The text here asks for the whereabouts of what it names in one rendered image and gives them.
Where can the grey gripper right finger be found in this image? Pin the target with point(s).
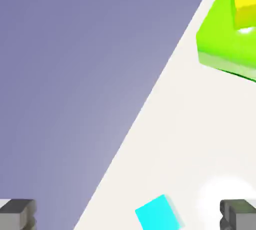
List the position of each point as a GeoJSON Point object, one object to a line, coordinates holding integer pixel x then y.
{"type": "Point", "coordinates": [240, 215]}

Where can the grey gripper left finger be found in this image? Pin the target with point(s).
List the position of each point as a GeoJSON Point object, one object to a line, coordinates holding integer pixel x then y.
{"type": "Point", "coordinates": [15, 214]}

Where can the small cyan cube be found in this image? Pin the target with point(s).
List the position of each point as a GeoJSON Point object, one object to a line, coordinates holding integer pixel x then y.
{"type": "Point", "coordinates": [157, 213]}

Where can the large green box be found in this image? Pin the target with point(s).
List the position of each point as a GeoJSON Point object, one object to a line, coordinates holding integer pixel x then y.
{"type": "Point", "coordinates": [218, 37]}

